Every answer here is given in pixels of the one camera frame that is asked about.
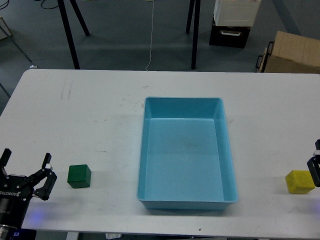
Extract black storage box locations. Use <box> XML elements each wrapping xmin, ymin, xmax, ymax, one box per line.
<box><xmin>209</xmin><ymin>20</ymin><xmax>251</xmax><ymax>49</ymax></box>

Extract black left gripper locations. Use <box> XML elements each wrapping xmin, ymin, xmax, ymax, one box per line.
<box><xmin>0</xmin><ymin>148</ymin><xmax>57</xmax><ymax>228</ymax></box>

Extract white hanging cord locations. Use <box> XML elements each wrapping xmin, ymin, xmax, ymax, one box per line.
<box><xmin>145</xmin><ymin>0</ymin><xmax>155</xmax><ymax>72</ymax></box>

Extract green wooden cube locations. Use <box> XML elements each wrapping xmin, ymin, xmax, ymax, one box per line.
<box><xmin>67</xmin><ymin>164</ymin><xmax>92</xmax><ymax>189</ymax></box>

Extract light blue plastic bin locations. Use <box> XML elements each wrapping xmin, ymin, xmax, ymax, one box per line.
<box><xmin>137</xmin><ymin>97</ymin><xmax>238</xmax><ymax>210</ymax></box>

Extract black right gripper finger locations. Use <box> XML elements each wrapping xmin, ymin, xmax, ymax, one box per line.
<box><xmin>307</xmin><ymin>139</ymin><xmax>320</xmax><ymax>187</ymax></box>

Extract cardboard box with handles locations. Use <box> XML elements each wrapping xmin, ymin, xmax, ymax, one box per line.
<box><xmin>255</xmin><ymin>31</ymin><xmax>320</xmax><ymax>74</ymax></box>

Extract white plastic crate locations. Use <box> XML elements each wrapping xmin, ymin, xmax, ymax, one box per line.
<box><xmin>213</xmin><ymin>0</ymin><xmax>261</xmax><ymax>27</ymax></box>

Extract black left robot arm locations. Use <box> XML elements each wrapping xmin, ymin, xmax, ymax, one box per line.
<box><xmin>0</xmin><ymin>148</ymin><xmax>57</xmax><ymax>240</ymax></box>

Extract black table legs left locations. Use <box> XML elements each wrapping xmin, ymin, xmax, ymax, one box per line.
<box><xmin>56</xmin><ymin>0</ymin><xmax>90</xmax><ymax>70</ymax></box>

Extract yellow wooden cube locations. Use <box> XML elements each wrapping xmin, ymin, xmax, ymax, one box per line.
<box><xmin>285</xmin><ymin>170</ymin><xmax>315</xmax><ymax>194</ymax></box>

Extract black table legs right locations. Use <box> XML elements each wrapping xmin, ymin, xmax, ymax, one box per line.
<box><xmin>185</xmin><ymin>0</ymin><xmax>201</xmax><ymax>70</ymax></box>

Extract black table legs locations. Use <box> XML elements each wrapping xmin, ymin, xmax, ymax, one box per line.
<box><xmin>56</xmin><ymin>0</ymin><xmax>90</xmax><ymax>70</ymax></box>
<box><xmin>185</xmin><ymin>0</ymin><xmax>201</xmax><ymax>70</ymax></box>

